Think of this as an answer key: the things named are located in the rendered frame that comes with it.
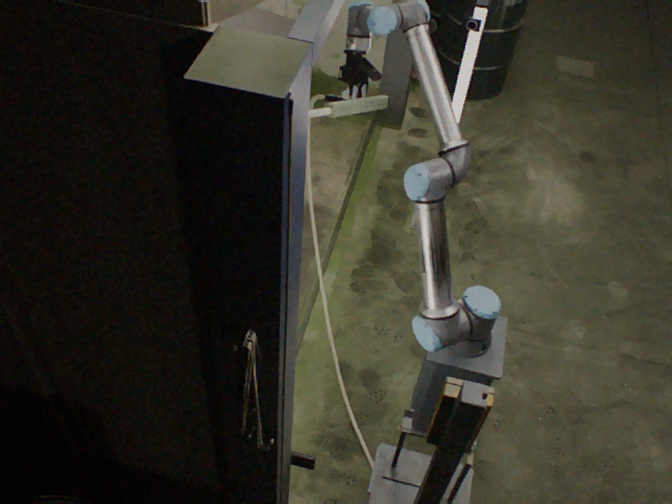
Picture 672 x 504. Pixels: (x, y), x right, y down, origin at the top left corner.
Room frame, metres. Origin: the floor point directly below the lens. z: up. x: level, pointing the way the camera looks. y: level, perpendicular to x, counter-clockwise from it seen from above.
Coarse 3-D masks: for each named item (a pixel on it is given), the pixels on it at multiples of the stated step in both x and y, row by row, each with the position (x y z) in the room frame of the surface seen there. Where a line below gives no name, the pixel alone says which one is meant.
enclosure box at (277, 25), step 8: (256, 8) 2.28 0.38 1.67; (232, 16) 2.18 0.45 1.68; (240, 16) 2.20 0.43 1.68; (248, 16) 2.21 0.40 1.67; (256, 16) 2.23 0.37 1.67; (264, 16) 2.24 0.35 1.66; (272, 16) 2.26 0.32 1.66; (280, 16) 2.27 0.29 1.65; (224, 24) 2.12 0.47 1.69; (232, 24) 2.14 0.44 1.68; (240, 24) 2.15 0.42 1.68; (248, 24) 2.16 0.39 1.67; (256, 24) 2.18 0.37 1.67; (264, 24) 2.19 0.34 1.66; (272, 24) 2.21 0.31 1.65; (280, 24) 2.22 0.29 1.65; (288, 24) 2.24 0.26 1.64; (264, 32) 2.15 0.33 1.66; (272, 32) 2.16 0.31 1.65; (280, 32) 2.17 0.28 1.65; (288, 32) 2.19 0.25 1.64
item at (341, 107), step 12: (324, 96) 2.20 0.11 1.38; (336, 96) 2.17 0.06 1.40; (372, 96) 2.15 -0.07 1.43; (384, 96) 2.17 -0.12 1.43; (324, 108) 1.97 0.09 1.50; (336, 108) 1.97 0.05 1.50; (348, 108) 2.01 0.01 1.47; (360, 108) 2.06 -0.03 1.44; (372, 108) 2.10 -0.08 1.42; (384, 108) 2.15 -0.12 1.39
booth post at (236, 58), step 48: (240, 48) 1.07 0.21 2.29; (288, 48) 1.08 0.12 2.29; (192, 96) 0.96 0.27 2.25; (240, 96) 0.95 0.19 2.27; (288, 96) 0.96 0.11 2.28; (192, 144) 0.96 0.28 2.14; (240, 144) 0.95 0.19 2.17; (288, 144) 0.97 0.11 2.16; (240, 192) 0.95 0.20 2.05; (240, 240) 0.95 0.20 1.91; (240, 288) 0.95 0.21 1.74; (288, 336) 1.02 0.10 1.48; (240, 384) 0.95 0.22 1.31; (288, 384) 1.03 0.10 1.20; (240, 432) 0.95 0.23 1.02; (288, 432) 1.06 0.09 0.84; (240, 480) 0.96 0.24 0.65; (288, 480) 1.09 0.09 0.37
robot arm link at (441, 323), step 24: (432, 168) 1.79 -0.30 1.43; (408, 192) 1.76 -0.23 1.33; (432, 192) 1.74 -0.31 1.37; (432, 216) 1.70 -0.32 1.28; (432, 240) 1.67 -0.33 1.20; (432, 264) 1.63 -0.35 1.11; (432, 288) 1.60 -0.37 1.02; (432, 312) 1.55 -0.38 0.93; (456, 312) 1.57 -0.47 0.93; (432, 336) 1.49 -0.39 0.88; (456, 336) 1.52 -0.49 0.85
